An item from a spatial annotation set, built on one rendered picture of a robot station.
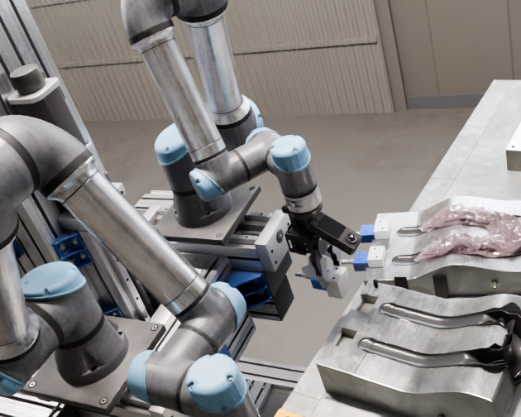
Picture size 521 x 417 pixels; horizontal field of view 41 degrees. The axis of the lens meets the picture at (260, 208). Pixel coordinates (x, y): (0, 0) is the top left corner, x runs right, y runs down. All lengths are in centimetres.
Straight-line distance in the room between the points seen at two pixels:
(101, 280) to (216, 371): 72
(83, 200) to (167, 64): 45
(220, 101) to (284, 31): 250
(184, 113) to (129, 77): 345
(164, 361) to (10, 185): 33
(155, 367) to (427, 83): 318
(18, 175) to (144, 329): 60
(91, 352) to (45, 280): 17
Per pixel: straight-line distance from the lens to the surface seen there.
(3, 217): 101
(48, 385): 151
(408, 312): 156
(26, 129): 103
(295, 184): 139
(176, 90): 141
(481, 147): 218
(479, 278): 165
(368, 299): 162
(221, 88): 159
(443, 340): 148
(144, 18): 140
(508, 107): 237
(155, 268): 106
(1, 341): 125
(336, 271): 157
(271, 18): 409
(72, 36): 498
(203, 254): 178
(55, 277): 136
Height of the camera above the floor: 198
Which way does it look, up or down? 33 degrees down
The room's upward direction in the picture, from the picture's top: 19 degrees counter-clockwise
